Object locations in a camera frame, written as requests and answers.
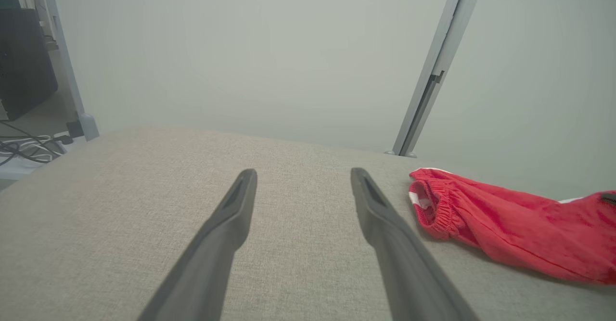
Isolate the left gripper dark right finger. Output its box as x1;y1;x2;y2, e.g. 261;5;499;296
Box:
350;167;479;321

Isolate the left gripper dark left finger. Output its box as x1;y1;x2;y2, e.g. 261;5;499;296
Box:
137;168;258;321

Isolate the red shorts white stripe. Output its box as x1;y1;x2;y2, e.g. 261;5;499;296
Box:
408;168;616;285

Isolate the black cabinet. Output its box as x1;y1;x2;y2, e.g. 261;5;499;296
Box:
0;0;59;122

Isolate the black floor cable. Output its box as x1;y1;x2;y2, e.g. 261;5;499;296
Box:
0;120;74;166

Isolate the white floor cable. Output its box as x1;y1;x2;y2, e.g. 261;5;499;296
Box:
0;135;65;164

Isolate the grey double partition post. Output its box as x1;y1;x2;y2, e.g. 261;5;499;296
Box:
385;0;488;158

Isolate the grey slim partition post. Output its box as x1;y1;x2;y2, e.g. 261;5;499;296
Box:
38;0;100;141

